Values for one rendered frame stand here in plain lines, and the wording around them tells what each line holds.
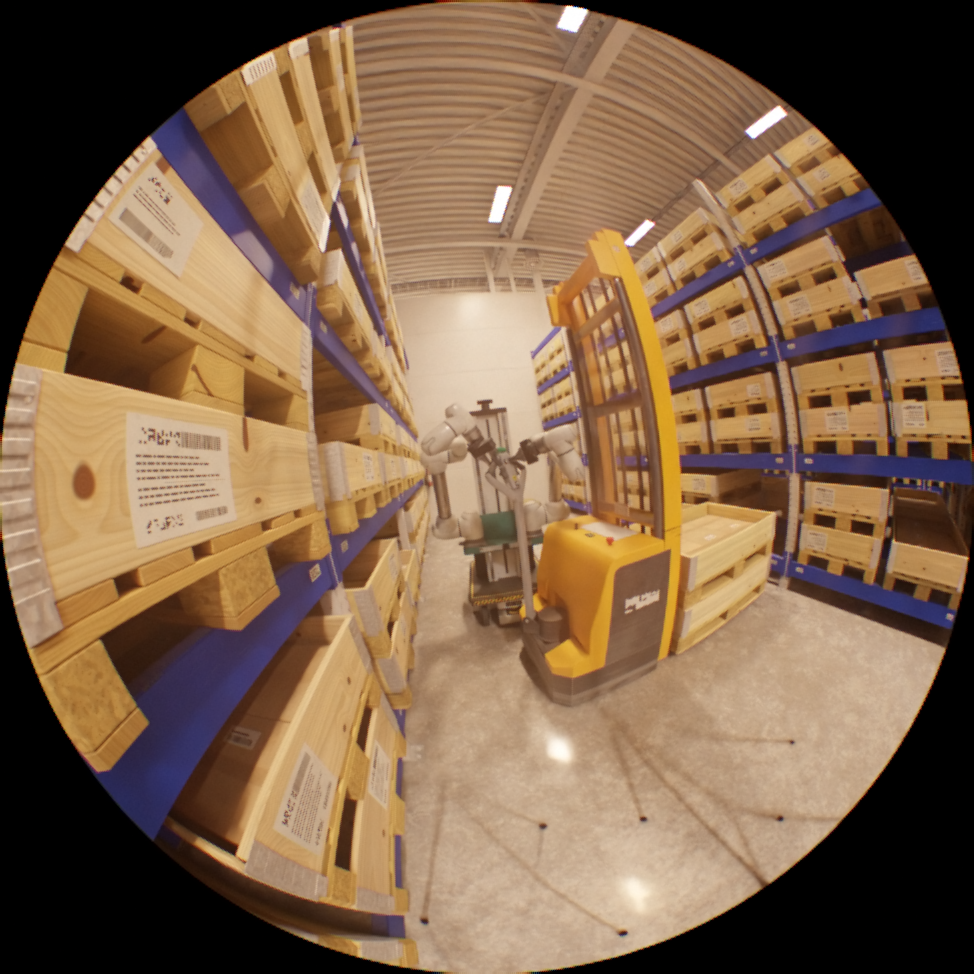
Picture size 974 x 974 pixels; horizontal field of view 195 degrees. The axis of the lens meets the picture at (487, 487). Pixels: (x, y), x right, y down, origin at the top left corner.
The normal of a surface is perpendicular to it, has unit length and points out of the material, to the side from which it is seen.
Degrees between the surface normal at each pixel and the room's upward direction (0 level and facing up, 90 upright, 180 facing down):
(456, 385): 90
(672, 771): 0
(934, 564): 90
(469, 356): 90
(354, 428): 90
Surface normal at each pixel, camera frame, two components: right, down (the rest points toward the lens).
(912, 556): -0.98, 0.15
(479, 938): -0.14, -0.99
